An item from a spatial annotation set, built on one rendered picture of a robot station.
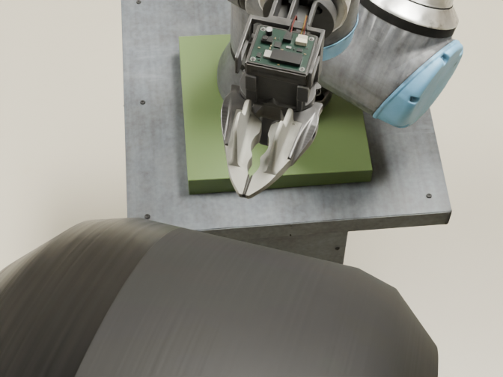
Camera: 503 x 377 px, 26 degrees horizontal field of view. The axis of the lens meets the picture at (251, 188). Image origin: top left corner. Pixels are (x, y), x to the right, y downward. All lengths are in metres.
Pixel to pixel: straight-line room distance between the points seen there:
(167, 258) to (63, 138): 1.82
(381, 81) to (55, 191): 1.11
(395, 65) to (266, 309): 0.88
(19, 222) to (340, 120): 0.92
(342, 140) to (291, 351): 1.10
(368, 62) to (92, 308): 0.92
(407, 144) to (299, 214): 0.22
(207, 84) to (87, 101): 0.84
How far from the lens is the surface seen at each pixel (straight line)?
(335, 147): 1.71
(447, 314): 2.30
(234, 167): 0.97
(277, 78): 0.97
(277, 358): 0.63
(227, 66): 1.72
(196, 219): 1.67
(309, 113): 1.01
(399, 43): 1.50
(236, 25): 1.62
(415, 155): 1.75
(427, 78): 1.50
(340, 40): 1.22
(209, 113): 1.73
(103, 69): 2.62
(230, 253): 0.73
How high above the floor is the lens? 2.04
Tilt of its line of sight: 58 degrees down
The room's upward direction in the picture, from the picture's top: straight up
